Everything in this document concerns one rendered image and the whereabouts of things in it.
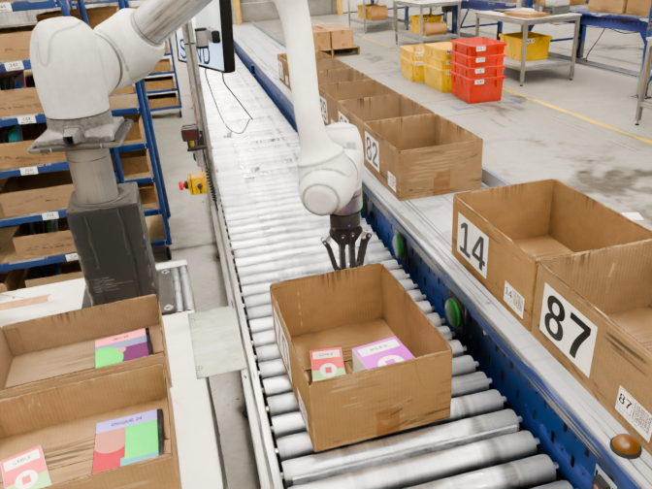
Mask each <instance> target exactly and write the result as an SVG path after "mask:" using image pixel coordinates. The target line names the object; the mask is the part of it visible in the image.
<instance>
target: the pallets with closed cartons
mask: <svg viewBox="0 0 652 489"><path fill-rule="evenodd" d="M311 29H312V36H313V44H314V50H316V49H320V50H322V51H324V52H326V53H328V54H330V55H331V56H333V57H342V56H350V55H358V54H359V53H360V47H359V46H356V45H354V38H353V29H352V28H348V27H345V26H344V25H340V24H320V25H315V26H313V25H312V26H311ZM354 50H355V52H356V53H349V54H341V55H334V54H335V53H344V52H352V51H354Z"/></svg>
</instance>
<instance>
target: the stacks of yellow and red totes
mask: <svg viewBox="0 0 652 489"><path fill-rule="evenodd" d="M505 46H507V43H506V42H502V41H499V40H495V39H491V38H487V37H474V38H464V39H453V40H450V42H441V43H431V44H421V45H410V46H400V49H401V50H402V54H400V55H399V57H400V58H401V66H402V75H403V76H404V77H405V78H407V79H408V80H410V81H411V82H425V84H426V85H428V86H430V87H432V88H433V89H435V90H437V91H439V92H441V93H444V92H452V94H453V95H455V96H456V97H458V98H460V99H462V100H464V101H466V102H468V103H469V104H477V103H486V102H495V101H501V97H502V90H503V82H504V79H505V75H503V69H504V68H505V64H504V58H505V57H506V53H504V51H505Z"/></svg>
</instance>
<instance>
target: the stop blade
mask: <svg viewBox="0 0 652 489"><path fill-rule="evenodd" d="M516 432H517V425H512V426H507V427H503V428H500V429H496V430H492V431H487V432H483V433H479V434H475V435H471V436H467V437H462V438H459V439H455V440H448V441H443V442H439V443H435V444H431V445H427V446H422V447H418V448H414V449H411V450H407V451H403V452H398V453H394V454H390V455H386V456H382V457H377V458H373V459H370V460H366V461H362V462H358V463H353V464H349V465H345V466H341V467H337V468H332V469H329V470H325V471H321V472H317V473H309V474H305V475H301V476H297V477H293V486H295V485H300V484H304V483H308V482H312V481H316V480H319V479H323V478H328V477H332V476H336V475H340V474H344V473H351V472H356V471H360V470H363V469H367V468H371V467H375V466H379V465H384V464H388V463H392V462H396V461H400V460H404V459H407V458H411V457H416V456H420V455H424V454H428V453H432V452H436V451H440V450H445V449H448V448H452V447H456V446H460V445H464V444H468V443H473V442H477V441H481V440H488V439H491V438H495V437H500V436H504V435H508V434H512V433H516Z"/></svg>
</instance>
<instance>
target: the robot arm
mask: <svg viewBox="0 0 652 489"><path fill-rule="evenodd" d="M212 1H213V0H146V2H145V3H144V4H143V5H142V6H141V7H139V8H138V9H137V10H135V9H122V10H120V11H119V12H117V13H116V14H114V15H113V16H111V17H110V18H108V19H107V20H105V21H104V22H102V23H101V24H99V25H97V26H96V27H95V28H94V29H93V30H92V29H91V28H90V27H89V26H88V25H87V24H86V23H84V22H83V21H82V20H79V19H77V18H75V17H72V16H60V17H54V18H49V19H45V20H42V21H40V22H39V23H38V24H37V25H36V27H35V28H34V29H33V31H32V35H31V40H30V62H31V67H32V72H33V77H34V81H35V84H36V88H37V92H38V95H39V98H40V101H41V104H42V106H43V109H44V112H45V116H46V120H47V126H48V130H47V131H46V133H45V134H44V135H43V136H42V137H40V138H38V139H37V140H36V142H37V146H38V147H46V146H53V145H64V144H65V146H73V145H75V144H77V143H88V142H108V141H112V140H114V134H115V132H116V131H117V129H118V128H119V126H120V125H121V124H122V123H124V118H123V116H112V112H111V109H110V105H109V98H108V96H110V95H111V94H112V92H113V91H116V90H119V89H121V88H124V87H127V86H129V85H131V84H133V83H135V82H138V81H140V80H142V79H143V78H145V77H146V76H147V75H148V74H149V73H150V72H151V71H152V70H153V68H154V67H155V65H156V64H157V62H158V61H159V60H160V59H161V58H162V57H163V56H164V53H165V41H166V40H168V39H169V38H170V37H171V36H172V35H173V34H175V33H176V32H177V31H178V30H179V29H180V28H182V27H183V26H184V25H185V24H186V23H187V22H188V21H189V20H191V19H192V18H193V17H195V16H196V15H197V14H198V13H200V12H201V11H202V10H203V9H204V8H205V7H207V6H208V5H209V4H210V2H212ZM274 2H275V4H276V7H277V11H278V14H279V17H280V21H281V24H282V29H283V34H284V40H285V46H286V53H287V61H288V68H289V76H290V82H291V90H292V97H293V104H294V111H295V117H296V123H297V128H298V133H299V138H300V143H301V154H300V156H299V158H298V160H297V162H296V163H297V168H298V178H299V194H300V199H301V201H302V204H303V205H304V207H305V208H306V209H307V210H308V211H309V212H311V213H312V214H315V215H318V216H325V215H330V230H329V235H327V236H326V237H325V238H323V237H322V238H321V239H320V241H321V242H322V243H323V245H324V246H325V247H326V249H327V252H328V255H329V258H330V261H331V264H332V266H333V269H334V271H338V270H343V269H348V268H347V267H346V261H345V246H346V245H348V258H349V268H354V267H359V266H363V265H364V260H365V255H366V250H367V245H368V241H369V240H370V238H371V236H372V234H371V233H370V232H369V230H363V228H362V226H361V222H360V210H361V209H362V207H363V202H362V179H363V176H364V152H363V145H362V141H361V137H360V134H359V132H358V129H357V127H356V126H354V125H352V124H349V123H345V122H337V123H333V124H330V125H328V126H325V125H324V122H323V118H322V114H321V109H320V102H319V93H318V83H317V74H316V64H315V54H314V44H313V36H312V29H311V22H310V12H309V7H308V1H307V0H274ZM360 235H361V240H360V244H359V249H358V254H357V259H356V256H355V243H356V241H357V240H358V238H359V236H360ZM331 239H333V240H334V241H335V242H336V243H337V244H338V247H339V261H340V265H339V266H338V263H337V261H336V258H335V255H334V252H333V249H332V248H331V246H330V244H331V243H332V242H331Z"/></svg>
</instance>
